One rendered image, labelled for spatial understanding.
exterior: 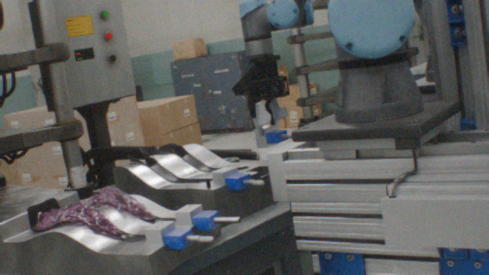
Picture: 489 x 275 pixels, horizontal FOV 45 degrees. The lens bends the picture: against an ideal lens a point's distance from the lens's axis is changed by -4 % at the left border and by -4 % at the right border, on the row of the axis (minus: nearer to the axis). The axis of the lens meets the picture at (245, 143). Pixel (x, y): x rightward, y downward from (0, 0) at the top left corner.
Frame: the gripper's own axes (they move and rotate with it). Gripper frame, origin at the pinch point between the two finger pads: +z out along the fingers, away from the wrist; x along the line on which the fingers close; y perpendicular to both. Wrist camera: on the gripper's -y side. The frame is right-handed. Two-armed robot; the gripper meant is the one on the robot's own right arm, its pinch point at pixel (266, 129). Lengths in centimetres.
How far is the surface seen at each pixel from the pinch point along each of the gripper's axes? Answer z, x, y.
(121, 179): 5.0, -36.1, -19.7
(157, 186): 6.4, -35.2, -6.2
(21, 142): -6, -39, -67
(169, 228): 7, -56, 22
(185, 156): 3.2, -17.7, -14.7
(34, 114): 6, 138, -404
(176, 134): 55, 275, -373
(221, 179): 4.8, -31.7, 13.0
